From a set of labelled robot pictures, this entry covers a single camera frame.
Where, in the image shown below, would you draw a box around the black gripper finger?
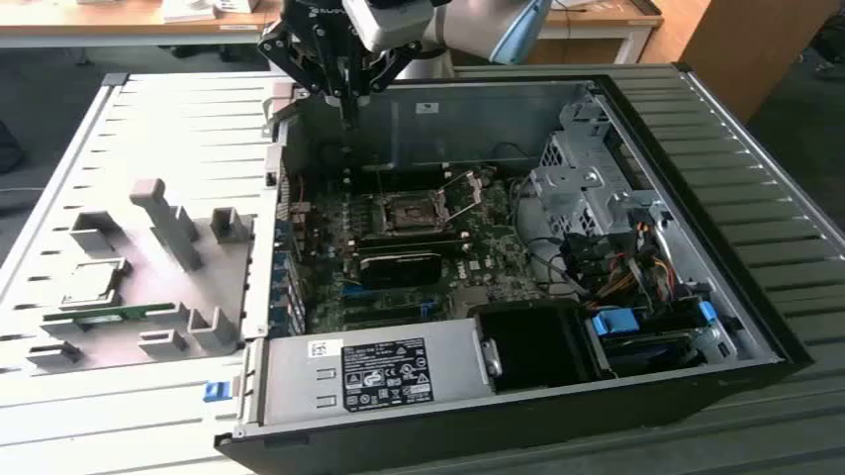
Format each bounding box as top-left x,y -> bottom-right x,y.
348,42 -> 423,143
258,24 -> 351,143

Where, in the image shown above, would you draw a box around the green RAM stick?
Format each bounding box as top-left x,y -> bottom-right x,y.
43,302 -> 165,327
355,233 -> 467,257

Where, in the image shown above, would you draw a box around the CPU socket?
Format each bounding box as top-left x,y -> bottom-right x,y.
368,189 -> 460,238

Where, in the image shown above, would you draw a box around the silver metal drive cage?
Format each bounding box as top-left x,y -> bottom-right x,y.
526,81 -> 669,239

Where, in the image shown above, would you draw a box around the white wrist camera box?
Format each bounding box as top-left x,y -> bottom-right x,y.
342,0 -> 424,54

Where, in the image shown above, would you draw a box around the silver power supply unit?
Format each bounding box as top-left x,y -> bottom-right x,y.
258,318 -> 498,428

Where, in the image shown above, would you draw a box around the grey plastic parts rack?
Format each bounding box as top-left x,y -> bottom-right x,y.
24,177 -> 260,378

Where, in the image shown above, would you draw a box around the coloured power wire bundle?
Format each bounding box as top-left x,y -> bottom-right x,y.
585,221 -> 679,312

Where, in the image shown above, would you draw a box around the wooden cabinet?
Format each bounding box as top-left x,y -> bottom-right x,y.
638,0 -> 837,125

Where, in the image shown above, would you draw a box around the metal socket cover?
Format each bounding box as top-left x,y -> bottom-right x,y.
431,169 -> 495,224

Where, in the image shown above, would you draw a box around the blue table clip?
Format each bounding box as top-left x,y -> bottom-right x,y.
202,378 -> 234,404

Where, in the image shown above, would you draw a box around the green motherboard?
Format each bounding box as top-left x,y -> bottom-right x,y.
271,162 -> 586,338

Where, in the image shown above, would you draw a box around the black graphics card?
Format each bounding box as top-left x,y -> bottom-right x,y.
354,248 -> 444,292

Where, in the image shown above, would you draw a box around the black hard disk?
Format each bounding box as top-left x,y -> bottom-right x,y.
597,330 -> 702,378

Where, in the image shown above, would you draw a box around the silver CPU chip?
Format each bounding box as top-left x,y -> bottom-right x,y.
59,258 -> 128,307

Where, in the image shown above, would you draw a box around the black PC case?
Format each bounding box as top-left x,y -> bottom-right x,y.
211,72 -> 814,475

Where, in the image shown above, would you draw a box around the black cable bundle red plugs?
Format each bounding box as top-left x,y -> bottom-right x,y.
558,231 -> 615,298

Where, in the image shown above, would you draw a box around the black fan shroud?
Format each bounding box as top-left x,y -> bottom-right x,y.
468,298 -> 594,396

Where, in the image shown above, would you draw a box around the wooden desk white frame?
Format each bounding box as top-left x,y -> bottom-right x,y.
525,0 -> 665,66
0,0 -> 270,50

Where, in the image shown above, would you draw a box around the black expansion slot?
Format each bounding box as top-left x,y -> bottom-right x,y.
342,305 -> 423,322

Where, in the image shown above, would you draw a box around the chipset heatsink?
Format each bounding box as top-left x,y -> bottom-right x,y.
450,288 -> 494,319

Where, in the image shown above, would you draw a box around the black swivel chair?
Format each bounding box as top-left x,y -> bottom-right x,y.
794,24 -> 845,83

